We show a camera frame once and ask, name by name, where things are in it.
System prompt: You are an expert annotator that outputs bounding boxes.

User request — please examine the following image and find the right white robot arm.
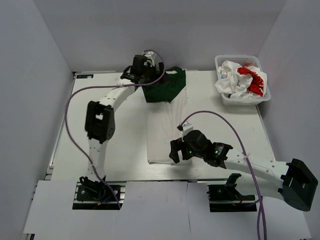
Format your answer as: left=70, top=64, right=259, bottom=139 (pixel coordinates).
left=169, top=130, right=319, bottom=212

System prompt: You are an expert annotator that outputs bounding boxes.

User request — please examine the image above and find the blue table label sticker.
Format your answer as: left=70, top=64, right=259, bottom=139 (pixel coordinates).
left=76, top=74, right=94, bottom=79

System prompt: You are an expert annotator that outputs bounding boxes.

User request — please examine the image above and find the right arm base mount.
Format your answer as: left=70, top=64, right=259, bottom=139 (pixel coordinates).
left=206, top=173, right=258, bottom=213

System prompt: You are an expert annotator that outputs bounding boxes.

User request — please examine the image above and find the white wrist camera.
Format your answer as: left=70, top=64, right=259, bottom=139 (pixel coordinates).
left=177, top=121, right=194, bottom=138
left=142, top=50, right=157, bottom=67

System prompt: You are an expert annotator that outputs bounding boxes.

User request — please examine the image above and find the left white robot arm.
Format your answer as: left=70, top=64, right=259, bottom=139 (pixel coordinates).
left=84, top=50, right=165, bottom=182

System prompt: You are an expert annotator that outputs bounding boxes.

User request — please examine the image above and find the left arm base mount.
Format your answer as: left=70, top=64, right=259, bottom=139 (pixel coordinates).
left=72, top=176, right=126, bottom=210

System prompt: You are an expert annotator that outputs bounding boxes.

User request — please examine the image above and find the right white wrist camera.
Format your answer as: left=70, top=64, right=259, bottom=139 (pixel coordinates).
left=177, top=121, right=194, bottom=138

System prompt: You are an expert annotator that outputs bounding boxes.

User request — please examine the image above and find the green and white t shirt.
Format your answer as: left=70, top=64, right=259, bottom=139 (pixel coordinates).
left=142, top=66, right=188, bottom=165

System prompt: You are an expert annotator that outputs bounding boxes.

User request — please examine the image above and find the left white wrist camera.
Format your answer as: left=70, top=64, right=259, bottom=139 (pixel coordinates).
left=142, top=50, right=157, bottom=67

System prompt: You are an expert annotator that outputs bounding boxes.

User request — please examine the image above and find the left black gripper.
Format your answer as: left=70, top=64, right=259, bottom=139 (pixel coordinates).
left=141, top=62, right=171, bottom=86

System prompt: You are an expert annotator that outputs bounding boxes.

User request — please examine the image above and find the white printed t shirt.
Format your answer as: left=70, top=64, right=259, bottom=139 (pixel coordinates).
left=215, top=60, right=268, bottom=99

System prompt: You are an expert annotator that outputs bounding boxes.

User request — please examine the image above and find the white plastic basket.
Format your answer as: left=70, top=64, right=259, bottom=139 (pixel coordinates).
left=214, top=55, right=271, bottom=106

